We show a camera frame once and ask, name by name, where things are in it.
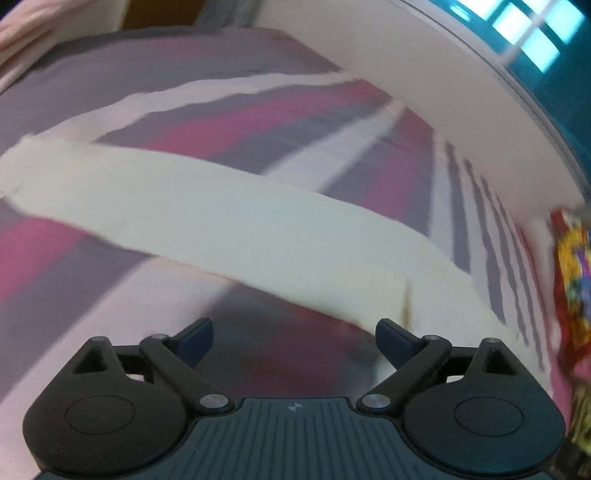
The colourful shiny printed cloth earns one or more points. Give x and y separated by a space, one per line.
575 277

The brown wooden cabinet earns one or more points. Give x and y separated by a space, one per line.
157 13

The window with white frame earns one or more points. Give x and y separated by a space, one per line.
526 32

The white garment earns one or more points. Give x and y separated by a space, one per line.
231 217

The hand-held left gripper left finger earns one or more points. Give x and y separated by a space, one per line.
199 339

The striped pink grey bed sheet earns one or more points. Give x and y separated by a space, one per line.
277 115

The pale pink blanket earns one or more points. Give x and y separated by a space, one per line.
27 32

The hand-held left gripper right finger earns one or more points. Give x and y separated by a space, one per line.
392 341

